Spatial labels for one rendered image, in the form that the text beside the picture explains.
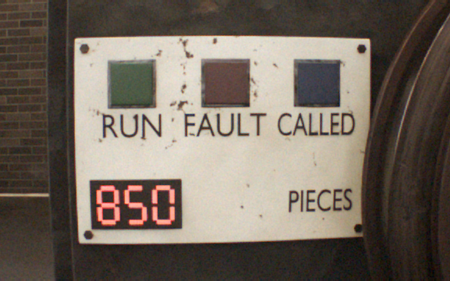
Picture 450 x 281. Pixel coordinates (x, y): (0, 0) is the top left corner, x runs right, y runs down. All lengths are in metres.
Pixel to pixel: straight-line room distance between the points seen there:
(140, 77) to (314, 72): 0.15
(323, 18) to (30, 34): 6.06
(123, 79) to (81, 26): 0.07
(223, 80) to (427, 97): 0.19
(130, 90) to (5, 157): 6.16
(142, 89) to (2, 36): 6.11
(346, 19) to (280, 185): 0.16
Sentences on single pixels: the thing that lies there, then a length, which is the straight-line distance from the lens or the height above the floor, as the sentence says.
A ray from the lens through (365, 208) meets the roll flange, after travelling 0.62.
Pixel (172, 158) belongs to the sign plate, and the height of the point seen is 1.14.
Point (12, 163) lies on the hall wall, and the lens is 6.78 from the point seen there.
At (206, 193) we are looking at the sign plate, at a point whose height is 1.10.
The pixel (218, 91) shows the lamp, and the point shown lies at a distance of 0.65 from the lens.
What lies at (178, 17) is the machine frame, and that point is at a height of 1.26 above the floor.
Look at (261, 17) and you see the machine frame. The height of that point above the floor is 1.26.
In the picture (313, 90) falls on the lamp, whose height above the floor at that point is 1.19.
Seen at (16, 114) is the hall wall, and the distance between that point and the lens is 6.73.
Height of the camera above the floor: 1.22
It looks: 6 degrees down
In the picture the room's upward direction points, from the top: straight up
